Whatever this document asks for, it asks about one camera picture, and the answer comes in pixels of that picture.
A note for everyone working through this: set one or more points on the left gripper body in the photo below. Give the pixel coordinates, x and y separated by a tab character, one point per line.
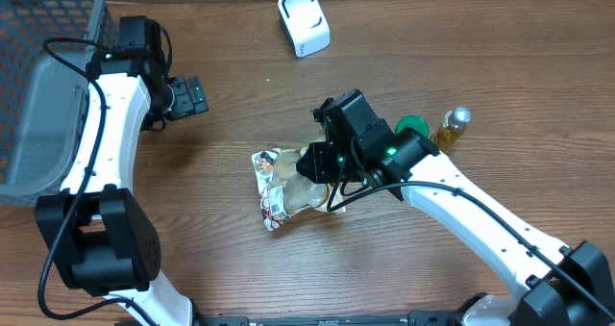
183	103

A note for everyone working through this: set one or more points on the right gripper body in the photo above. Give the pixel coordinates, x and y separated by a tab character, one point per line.
331	163

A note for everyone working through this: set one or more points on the brown white snack bag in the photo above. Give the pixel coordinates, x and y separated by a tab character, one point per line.
283	191

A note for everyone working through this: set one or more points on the green lid seasoning jar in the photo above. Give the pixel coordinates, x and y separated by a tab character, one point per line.
415	122

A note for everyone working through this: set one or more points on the yellow dish soap bottle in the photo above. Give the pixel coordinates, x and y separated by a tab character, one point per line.
453	125

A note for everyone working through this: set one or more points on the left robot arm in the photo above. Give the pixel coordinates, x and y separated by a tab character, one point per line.
103	249

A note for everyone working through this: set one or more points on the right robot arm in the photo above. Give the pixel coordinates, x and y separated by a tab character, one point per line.
549	282

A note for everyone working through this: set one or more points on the white barcode scanner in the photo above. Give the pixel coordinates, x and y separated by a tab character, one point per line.
305	25

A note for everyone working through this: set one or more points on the grey plastic shopping basket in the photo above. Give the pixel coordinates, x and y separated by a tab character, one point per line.
43	99

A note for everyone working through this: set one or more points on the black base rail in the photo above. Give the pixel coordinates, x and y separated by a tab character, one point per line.
336	320

